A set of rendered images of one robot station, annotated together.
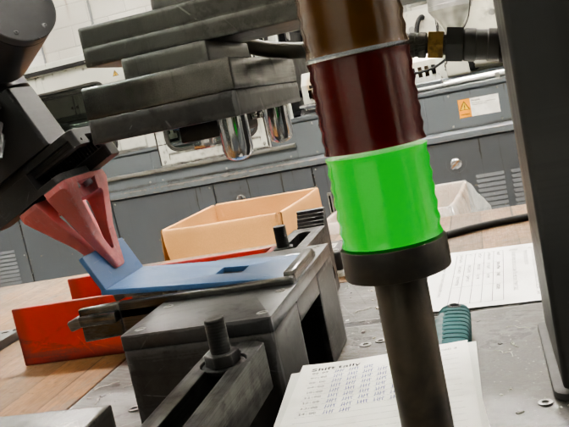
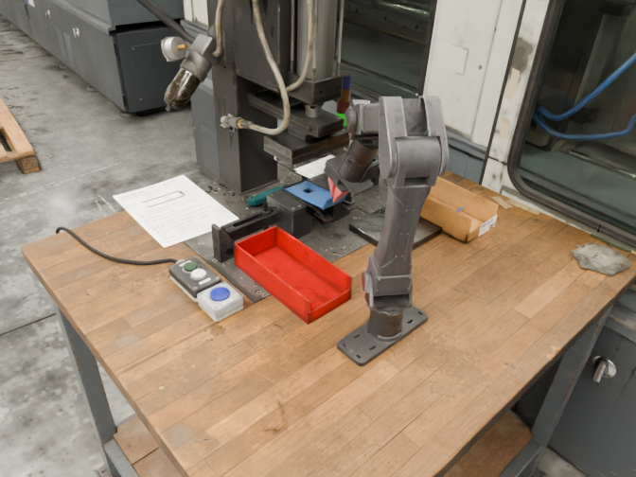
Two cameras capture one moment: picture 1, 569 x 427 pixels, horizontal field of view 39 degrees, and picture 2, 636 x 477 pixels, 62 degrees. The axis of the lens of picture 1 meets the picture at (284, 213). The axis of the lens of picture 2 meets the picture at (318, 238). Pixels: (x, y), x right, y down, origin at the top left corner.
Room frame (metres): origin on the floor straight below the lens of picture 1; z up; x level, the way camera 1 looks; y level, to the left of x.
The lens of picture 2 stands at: (1.54, 0.66, 1.63)
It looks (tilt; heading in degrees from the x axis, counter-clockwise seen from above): 34 degrees down; 211
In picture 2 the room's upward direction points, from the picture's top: 3 degrees clockwise
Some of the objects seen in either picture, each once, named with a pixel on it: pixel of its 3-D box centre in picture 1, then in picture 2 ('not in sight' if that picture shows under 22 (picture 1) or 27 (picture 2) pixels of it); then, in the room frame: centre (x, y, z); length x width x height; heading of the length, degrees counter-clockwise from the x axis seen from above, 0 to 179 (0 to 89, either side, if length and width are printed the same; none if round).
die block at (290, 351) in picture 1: (251, 344); (309, 206); (0.57, 0.04, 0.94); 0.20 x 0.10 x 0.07; 165
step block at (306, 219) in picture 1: (313, 256); (228, 238); (0.81, -0.02, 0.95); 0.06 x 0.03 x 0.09; 165
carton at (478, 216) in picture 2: not in sight; (442, 204); (0.34, 0.31, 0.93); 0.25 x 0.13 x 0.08; 75
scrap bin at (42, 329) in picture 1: (154, 304); (291, 271); (0.81, 0.15, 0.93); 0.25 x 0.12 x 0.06; 75
